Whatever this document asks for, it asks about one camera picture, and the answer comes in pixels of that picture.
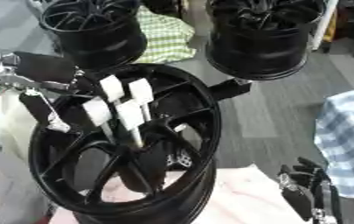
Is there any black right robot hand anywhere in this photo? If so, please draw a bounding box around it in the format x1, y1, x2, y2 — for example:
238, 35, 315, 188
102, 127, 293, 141
275, 157, 345, 224

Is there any black spoked wheel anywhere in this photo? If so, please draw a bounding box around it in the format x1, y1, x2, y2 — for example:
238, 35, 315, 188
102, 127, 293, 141
26, 63, 223, 224

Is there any black wheel rim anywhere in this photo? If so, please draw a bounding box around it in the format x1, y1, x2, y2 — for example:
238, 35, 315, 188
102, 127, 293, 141
204, 0, 327, 81
38, 0, 149, 71

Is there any black wheel stand bracket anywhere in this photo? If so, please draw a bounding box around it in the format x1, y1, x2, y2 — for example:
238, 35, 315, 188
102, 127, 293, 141
207, 78, 253, 102

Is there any green white checked cloth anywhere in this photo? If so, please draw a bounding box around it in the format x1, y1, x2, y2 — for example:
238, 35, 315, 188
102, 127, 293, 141
132, 5, 198, 65

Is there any blue white checked cloth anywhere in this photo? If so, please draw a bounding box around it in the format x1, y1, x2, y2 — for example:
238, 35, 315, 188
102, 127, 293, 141
312, 89, 354, 200

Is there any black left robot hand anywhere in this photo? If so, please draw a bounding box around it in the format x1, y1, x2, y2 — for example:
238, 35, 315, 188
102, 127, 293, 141
11, 51, 105, 134

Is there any white pin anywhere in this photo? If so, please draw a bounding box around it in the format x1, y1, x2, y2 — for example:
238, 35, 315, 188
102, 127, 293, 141
128, 77, 156, 123
98, 74, 127, 105
80, 97, 117, 144
114, 99, 146, 149

